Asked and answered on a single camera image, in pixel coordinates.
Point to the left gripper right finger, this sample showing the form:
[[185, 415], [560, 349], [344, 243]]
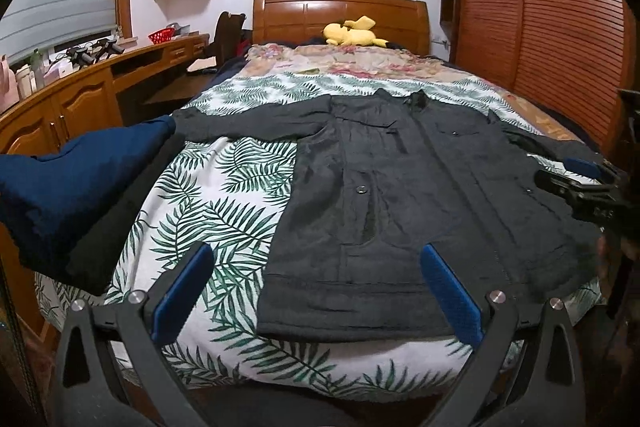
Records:
[[525, 367]]

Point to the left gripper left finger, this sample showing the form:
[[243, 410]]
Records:
[[88, 387]]

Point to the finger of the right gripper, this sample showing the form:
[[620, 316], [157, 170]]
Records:
[[557, 185], [588, 169]]

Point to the black zip jacket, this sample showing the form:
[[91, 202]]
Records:
[[380, 179]]

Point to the wooden louvered wardrobe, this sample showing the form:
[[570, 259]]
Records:
[[567, 57]]

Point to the folded navy blue garment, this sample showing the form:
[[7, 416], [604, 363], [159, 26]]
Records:
[[46, 201]]

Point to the green leaf pattern bedsheet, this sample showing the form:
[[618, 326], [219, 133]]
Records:
[[231, 194]]

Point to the yellow plush toy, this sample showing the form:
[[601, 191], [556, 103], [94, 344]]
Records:
[[353, 33]]

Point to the long wooden desk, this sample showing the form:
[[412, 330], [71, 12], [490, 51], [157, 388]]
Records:
[[79, 103]]

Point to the floral quilt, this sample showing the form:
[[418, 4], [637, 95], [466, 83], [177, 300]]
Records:
[[371, 62]]

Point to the wooden bed headboard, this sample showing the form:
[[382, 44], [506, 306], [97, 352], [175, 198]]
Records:
[[404, 22]]

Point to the red basket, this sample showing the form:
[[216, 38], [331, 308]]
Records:
[[162, 35]]

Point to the dark wooden chair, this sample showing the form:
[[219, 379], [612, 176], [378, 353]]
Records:
[[227, 38]]

